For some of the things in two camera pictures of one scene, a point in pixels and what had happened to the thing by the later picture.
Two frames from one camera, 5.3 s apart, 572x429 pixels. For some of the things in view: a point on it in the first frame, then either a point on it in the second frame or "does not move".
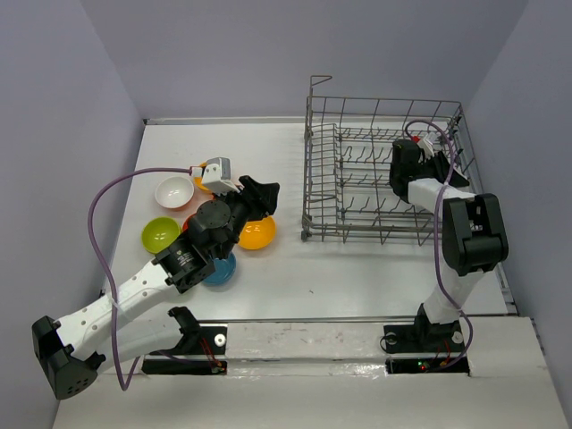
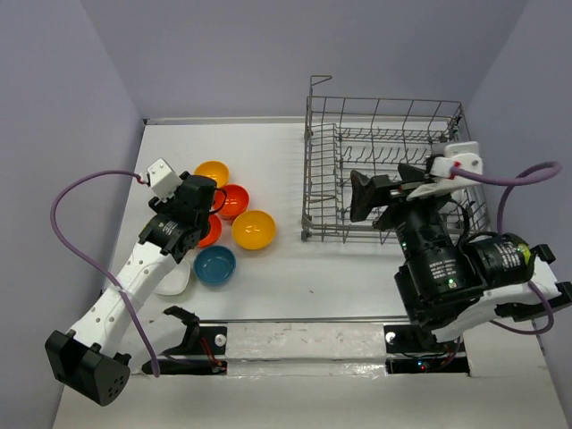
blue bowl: x=224 y=270 does not move
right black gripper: x=441 y=165 → x=378 y=189
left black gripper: x=263 y=198 → x=161 y=207
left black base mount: x=197 y=340 does not move
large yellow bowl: x=257 y=234 does not move
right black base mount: x=424 y=337 does not move
